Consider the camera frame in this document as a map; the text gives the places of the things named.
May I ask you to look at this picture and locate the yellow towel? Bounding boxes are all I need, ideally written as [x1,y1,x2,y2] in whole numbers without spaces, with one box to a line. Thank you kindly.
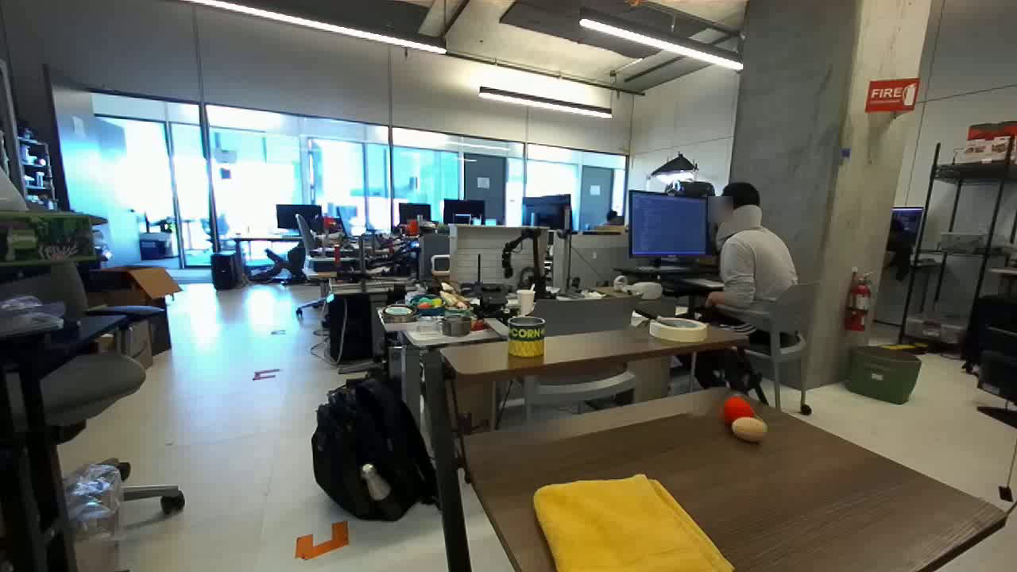
[530,470,738,572]

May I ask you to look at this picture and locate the beige toy egg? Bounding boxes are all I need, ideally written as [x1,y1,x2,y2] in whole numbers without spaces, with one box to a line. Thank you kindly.
[729,413,770,445]

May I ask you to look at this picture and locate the yellow green tin can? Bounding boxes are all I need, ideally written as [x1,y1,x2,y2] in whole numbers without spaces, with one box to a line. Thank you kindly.
[504,314,549,361]

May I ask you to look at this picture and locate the grey plastic chair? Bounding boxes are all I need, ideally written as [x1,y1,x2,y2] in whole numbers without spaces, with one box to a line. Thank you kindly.
[522,297,645,420]

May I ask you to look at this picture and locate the brown wooden desk black legs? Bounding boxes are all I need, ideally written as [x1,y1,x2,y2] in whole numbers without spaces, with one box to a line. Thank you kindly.
[421,320,751,572]

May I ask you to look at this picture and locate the blue screen computer monitor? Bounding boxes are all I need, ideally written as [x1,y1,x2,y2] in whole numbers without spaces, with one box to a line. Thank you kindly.
[625,187,715,268]

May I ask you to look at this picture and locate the white tape roll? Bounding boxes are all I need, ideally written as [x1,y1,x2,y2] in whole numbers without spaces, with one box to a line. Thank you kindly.
[645,312,713,342]

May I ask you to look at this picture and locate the black desk lamp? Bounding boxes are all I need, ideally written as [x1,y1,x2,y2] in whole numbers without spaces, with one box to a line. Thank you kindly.
[649,149,703,183]

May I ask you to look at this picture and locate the black backpack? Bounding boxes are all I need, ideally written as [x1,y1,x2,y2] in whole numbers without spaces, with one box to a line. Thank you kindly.
[307,371,438,525]

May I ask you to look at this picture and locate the seated person white hoodie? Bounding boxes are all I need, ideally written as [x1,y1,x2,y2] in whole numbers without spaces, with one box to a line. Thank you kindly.
[703,177,805,320]

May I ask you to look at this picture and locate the grey metal chair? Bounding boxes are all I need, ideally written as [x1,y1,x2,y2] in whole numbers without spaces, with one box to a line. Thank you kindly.
[740,283,821,420]

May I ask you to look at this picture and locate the long ceiling light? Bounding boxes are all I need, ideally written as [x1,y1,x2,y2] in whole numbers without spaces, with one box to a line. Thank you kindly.
[577,13,746,77]
[189,0,449,56]

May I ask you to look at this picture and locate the orange floor tape mark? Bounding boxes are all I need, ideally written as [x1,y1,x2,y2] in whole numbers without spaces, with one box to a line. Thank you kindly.
[292,518,353,563]

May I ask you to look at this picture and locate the red fire extinguisher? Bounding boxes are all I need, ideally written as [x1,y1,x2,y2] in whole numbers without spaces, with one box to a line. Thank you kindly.
[841,268,877,338]

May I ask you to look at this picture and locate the open cardboard box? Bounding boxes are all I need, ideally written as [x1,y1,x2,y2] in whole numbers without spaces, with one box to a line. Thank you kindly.
[88,264,185,358]

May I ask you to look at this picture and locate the green plastic crate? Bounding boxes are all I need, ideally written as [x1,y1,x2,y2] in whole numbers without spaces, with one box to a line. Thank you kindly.
[841,341,924,407]

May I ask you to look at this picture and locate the grey office swivel chair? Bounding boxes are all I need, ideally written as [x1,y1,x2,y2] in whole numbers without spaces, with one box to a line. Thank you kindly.
[0,256,189,521]

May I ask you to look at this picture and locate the green storage box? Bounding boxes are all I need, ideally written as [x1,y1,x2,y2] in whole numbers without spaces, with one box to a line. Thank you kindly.
[0,208,108,268]

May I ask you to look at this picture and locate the clear plastic water bottle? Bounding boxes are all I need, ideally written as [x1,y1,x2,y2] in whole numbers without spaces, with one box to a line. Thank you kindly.
[62,462,128,572]

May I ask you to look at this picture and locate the black metal shelf rack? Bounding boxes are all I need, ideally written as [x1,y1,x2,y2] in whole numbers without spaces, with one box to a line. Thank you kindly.
[896,140,1017,375]

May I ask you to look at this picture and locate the red wall sign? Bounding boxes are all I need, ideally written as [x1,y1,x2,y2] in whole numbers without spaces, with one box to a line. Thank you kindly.
[863,77,922,119]

